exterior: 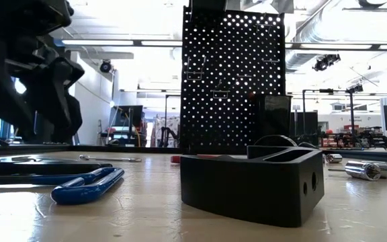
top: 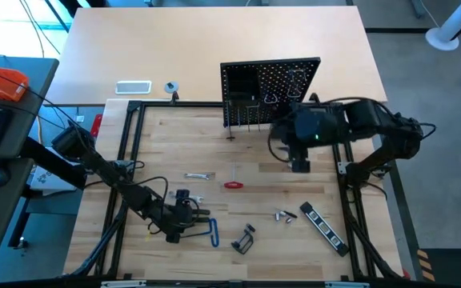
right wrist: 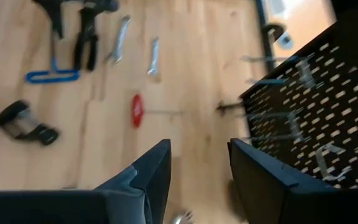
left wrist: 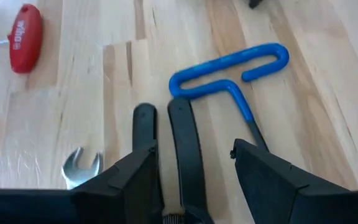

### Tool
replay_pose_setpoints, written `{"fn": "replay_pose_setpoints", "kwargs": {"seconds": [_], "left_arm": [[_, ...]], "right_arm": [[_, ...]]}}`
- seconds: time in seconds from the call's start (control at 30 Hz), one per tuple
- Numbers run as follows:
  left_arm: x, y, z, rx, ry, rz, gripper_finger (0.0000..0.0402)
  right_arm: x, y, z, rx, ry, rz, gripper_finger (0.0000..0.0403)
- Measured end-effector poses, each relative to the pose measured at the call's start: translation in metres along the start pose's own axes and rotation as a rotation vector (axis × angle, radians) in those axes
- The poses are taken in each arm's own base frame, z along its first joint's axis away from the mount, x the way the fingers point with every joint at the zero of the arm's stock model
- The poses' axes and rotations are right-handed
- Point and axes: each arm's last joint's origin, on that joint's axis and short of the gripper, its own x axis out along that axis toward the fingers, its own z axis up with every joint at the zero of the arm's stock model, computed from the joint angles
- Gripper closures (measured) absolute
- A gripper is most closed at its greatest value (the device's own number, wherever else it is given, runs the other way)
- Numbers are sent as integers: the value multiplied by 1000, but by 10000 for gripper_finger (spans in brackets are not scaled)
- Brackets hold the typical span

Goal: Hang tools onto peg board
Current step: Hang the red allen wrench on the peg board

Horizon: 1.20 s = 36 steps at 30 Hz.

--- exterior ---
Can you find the black perforated pegboard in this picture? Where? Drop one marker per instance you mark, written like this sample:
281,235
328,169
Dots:
234,127

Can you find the small chrome socket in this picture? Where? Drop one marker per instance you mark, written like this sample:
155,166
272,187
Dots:
334,158

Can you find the silver ceiling duct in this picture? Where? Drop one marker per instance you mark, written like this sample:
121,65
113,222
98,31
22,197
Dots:
307,30

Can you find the small silver wrench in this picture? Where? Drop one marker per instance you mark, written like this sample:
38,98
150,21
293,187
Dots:
113,159

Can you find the long ceiling light strip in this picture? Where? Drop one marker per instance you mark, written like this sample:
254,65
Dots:
113,42
341,46

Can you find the black pegboard bin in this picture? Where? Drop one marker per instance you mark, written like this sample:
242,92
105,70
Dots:
208,5

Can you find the glossy black box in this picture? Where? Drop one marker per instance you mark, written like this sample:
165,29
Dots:
274,117

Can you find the black pipe stand frame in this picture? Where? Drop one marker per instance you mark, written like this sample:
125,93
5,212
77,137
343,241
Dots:
352,111

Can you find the large chrome socket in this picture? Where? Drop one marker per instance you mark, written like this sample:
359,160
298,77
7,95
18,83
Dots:
361,170
384,169

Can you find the black ceiling camera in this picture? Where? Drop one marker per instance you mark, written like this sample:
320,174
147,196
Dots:
324,62
355,88
106,66

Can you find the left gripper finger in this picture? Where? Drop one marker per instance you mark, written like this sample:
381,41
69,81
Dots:
67,121
22,124

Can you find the black aluminium table frame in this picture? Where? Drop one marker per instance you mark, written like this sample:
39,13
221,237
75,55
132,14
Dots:
113,149

